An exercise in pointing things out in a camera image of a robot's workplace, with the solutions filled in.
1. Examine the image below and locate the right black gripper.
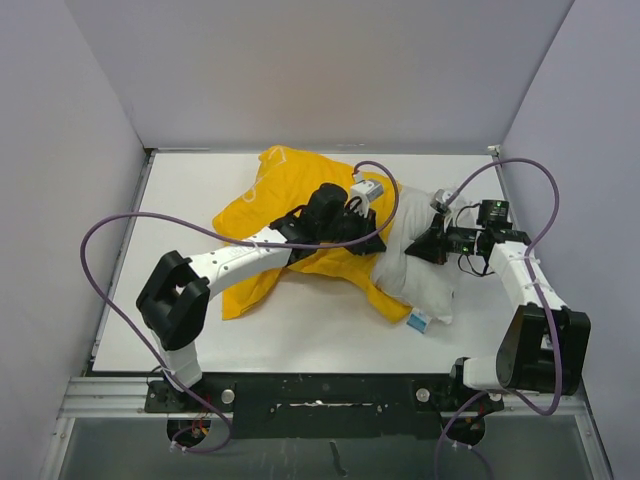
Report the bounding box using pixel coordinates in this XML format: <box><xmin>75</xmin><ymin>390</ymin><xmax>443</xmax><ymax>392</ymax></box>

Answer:
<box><xmin>404</xmin><ymin>214</ymin><xmax>480</xmax><ymax>266</ymax></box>

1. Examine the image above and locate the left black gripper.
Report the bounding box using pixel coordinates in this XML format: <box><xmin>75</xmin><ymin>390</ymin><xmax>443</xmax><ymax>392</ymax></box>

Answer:
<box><xmin>318</xmin><ymin>204</ymin><xmax>387</xmax><ymax>257</ymax></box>

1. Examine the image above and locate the white pillow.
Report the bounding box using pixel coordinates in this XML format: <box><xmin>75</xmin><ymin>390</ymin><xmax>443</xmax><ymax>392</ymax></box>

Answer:
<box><xmin>370</xmin><ymin>186</ymin><xmax>460</xmax><ymax>324</ymax></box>

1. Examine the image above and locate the yellow printed pillowcase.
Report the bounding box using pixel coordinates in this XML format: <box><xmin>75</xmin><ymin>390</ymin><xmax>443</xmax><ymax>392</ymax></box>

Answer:
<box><xmin>212</xmin><ymin>145</ymin><xmax>410</xmax><ymax>323</ymax></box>

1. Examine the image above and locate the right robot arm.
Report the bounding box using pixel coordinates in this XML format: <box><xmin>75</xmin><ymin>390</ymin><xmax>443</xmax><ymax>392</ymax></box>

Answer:
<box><xmin>405</xmin><ymin>200</ymin><xmax>591</xmax><ymax>409</ymax></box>

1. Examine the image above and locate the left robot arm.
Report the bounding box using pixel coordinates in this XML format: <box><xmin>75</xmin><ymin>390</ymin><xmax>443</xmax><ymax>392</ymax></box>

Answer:
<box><xmin>136</xmin><ymin>180</ymin><xmax>386</xmax><ymax>411</ymax></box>

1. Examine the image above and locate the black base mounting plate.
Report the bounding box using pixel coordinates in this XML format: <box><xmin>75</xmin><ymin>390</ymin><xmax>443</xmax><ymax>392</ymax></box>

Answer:
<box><xmin>144</xmin><ymin>373</ymin><xmax>504</xmax><ymax>440</ymax></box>

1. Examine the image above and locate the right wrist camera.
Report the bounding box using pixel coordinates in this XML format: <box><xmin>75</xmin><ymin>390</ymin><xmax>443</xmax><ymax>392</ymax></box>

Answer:
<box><xmin>430</xmin><ymin>189</ymin><xmax>456</xmax><ymax>216</ymax></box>

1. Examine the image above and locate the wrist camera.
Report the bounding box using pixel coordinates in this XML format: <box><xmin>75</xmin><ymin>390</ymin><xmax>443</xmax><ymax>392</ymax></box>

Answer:
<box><xmin>349</xmin><ymin>172</ymin><xmax>384</xmax><ymax>210</ymax></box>
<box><xmin>430</xmin><ymin>189</ymin><xmax>456</xmax><ymax>216</ymax></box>

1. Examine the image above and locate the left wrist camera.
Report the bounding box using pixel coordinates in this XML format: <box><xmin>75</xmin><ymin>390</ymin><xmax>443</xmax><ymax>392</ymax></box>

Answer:
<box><xmin>349</xmin><ymin>172</ymin><xmax>384</xmax><ymax>210</ymax></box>

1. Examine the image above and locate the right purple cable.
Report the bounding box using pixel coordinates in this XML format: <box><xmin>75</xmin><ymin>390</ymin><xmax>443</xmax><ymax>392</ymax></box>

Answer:
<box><xmin>432</xmin><ymin>157</ymin><xmax>566</xmax><ymax>480</ymax></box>

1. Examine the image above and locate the purple cable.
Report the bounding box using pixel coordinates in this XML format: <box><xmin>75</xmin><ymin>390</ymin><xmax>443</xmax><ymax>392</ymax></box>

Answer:
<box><xmin>432</xmin><ymin>157</ymin><xmax>566</xmax><ymax>480</ymax></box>
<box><xmin>79</xmin><ymin>159</ymin><xmax>401</xmax><ymax>456</ymax></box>

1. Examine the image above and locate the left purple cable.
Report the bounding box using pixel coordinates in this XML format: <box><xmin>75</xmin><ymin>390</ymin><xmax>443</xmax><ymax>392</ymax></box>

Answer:
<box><xmin>79</xmin><ymin>159</ymin><xmax>401</xmax><ymax>456</ymax></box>

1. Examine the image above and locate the aluminium frame rail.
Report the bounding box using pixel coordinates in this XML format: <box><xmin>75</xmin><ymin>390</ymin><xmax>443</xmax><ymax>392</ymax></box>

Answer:
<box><xmin>39</xmin><ymin>144</ymin><xmax>616</xmax><ymax>480</ymax></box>

